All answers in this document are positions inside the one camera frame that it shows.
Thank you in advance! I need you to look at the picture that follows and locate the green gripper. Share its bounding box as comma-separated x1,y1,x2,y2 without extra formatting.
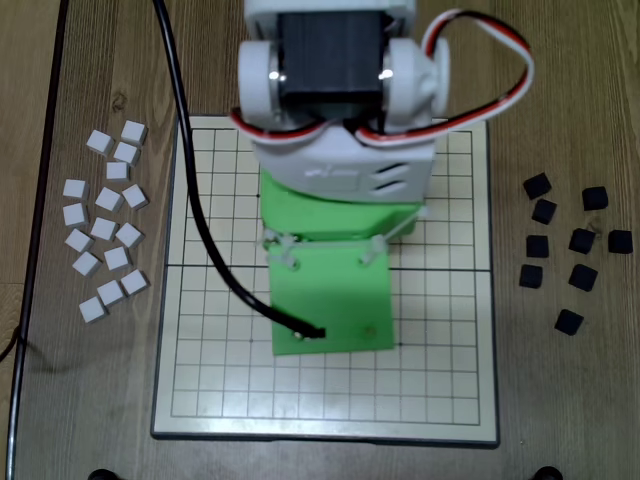
259,167,424,246

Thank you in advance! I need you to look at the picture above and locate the thick black camera cable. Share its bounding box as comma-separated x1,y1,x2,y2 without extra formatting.
152,0,329,344

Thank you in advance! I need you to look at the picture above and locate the white folding go board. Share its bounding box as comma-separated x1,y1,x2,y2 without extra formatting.
149,113,501,450

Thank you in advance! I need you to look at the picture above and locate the white zip tie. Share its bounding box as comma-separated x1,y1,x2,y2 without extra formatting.
255,229,302,272
358,207,431,266

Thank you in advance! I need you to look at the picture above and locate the green camera mount box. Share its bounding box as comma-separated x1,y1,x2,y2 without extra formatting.
267,242,396,357

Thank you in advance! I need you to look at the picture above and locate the white cube stone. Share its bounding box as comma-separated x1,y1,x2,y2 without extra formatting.
114,221,146,249
94,186,125,213
120,119,149,147
71,250,104,279
89,216,119,242
85,129,116,157
62,201,90,227
64,227,96,255
103,245,133,272
105,160,132,183
62,178,90,200
120,269,151,298
112,141,142,166
96,279,126,308
78,295,109,325
121,183,151,211

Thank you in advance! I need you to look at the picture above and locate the black cube stone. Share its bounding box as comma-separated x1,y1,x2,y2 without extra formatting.
525,234,551,259
530,198,559,225
522,172,554,201
554,308,585,337
607,229,634,255
581,185,610,212
568,227,597,255
568,263,600,293
518,263,545,290

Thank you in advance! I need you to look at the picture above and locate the red white black servo wire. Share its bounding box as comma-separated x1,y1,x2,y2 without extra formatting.
229,8,536,149

